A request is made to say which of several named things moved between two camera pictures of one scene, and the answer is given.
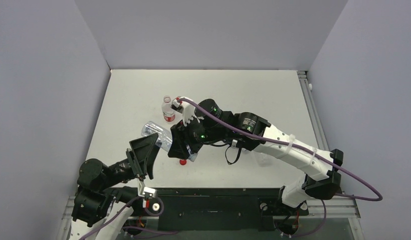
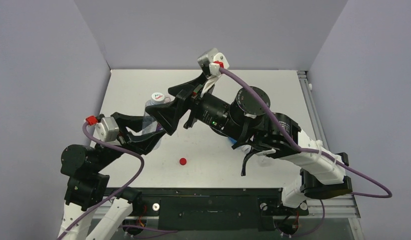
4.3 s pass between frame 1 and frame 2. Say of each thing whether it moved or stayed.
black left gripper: moved
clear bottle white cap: moved
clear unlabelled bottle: stayed
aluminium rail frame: stayed
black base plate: stayed
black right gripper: moved
